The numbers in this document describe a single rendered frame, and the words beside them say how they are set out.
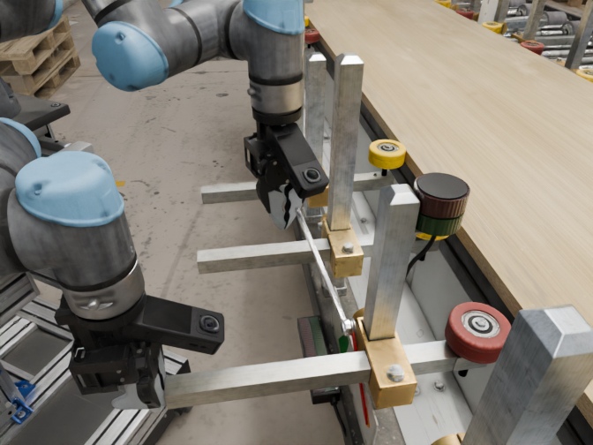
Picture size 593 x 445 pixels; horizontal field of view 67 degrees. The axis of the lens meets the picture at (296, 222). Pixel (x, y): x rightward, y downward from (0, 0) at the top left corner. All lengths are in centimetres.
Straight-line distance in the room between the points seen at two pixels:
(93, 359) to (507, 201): 73
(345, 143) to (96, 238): 43
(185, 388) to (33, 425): 92
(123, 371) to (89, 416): 90
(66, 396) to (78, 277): 108
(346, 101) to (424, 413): 56
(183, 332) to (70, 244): 16
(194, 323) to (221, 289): 143
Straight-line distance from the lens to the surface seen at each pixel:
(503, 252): 79
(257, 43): 61
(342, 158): 74
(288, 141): 65
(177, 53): 58
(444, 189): 52
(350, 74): 69
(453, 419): 90
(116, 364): 54
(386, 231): 51
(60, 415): 149
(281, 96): 62
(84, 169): 41
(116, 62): 56
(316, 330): 87
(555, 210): 93
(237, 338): 177
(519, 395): 32
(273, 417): 158
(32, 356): 166
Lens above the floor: 137
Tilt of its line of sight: 37 degrees down
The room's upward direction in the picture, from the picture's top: straight up
